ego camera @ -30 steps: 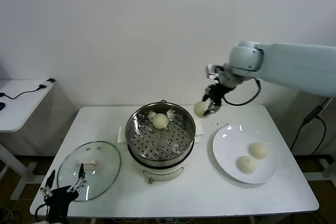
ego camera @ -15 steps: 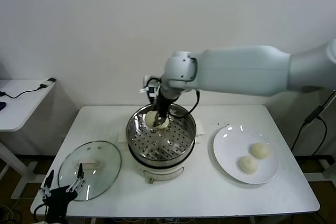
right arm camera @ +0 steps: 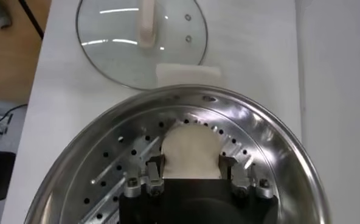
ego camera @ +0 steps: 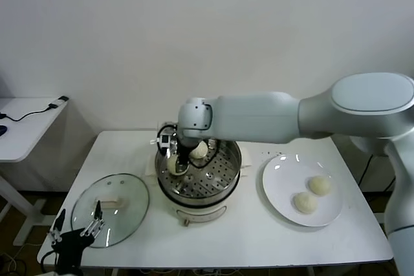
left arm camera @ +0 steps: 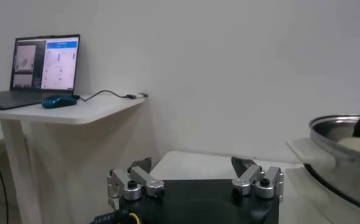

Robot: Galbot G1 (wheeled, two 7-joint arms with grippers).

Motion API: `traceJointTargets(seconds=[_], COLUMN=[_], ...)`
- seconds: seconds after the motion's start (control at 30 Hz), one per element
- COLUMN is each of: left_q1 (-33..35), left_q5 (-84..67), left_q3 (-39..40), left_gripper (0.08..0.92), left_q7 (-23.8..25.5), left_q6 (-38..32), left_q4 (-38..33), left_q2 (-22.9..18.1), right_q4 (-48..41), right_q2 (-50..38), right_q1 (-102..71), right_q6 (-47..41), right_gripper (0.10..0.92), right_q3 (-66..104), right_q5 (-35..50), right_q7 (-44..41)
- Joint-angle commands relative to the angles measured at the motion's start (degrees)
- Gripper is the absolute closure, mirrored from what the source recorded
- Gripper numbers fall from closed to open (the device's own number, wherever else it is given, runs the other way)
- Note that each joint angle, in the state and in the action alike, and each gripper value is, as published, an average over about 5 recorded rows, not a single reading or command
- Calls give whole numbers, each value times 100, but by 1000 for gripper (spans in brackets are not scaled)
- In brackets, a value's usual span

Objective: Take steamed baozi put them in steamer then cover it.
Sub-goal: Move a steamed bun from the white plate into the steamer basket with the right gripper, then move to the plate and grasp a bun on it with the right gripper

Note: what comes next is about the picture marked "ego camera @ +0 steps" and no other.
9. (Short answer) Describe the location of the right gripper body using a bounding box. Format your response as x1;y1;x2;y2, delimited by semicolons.
176;138;200;156

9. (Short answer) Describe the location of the white steamed baozi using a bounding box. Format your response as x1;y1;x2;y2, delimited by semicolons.
292;192;318;215
307;175;332;196
190;141;209;160
166;155;189;177

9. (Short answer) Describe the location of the stainless steel steamer basket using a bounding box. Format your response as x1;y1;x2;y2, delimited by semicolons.
144;125;254;206

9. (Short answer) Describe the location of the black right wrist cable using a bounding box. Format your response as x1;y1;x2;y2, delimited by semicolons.
189;140;224;170

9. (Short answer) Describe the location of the white electric cooker base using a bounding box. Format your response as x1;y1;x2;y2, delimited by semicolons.
157;172;242;228

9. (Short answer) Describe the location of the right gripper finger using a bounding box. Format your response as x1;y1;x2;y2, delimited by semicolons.
177;153;191;175

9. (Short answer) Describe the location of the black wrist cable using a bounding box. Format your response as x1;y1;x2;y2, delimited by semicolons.
189;140;224;170
39;249;58;269

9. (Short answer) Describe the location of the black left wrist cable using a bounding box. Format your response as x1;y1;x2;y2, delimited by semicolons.
39;249;58;269

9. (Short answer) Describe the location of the white round plate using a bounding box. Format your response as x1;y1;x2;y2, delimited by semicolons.
261;153;344;228

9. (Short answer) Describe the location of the black cable with adapter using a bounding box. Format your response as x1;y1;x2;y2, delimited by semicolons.
0;96;69;122

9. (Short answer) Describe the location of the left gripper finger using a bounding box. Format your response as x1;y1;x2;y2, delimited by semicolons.
48;208;67;245
80;200;106;239

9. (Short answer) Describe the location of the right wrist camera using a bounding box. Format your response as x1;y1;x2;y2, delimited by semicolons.
157;131;173;151

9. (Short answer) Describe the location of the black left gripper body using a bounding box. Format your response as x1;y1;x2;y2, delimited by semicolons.
51;229;96;276

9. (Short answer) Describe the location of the glass lid with white handle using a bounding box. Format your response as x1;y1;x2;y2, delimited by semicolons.
71;173;150;249

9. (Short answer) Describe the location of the white side table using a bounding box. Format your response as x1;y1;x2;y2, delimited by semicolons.
0;97;71;248

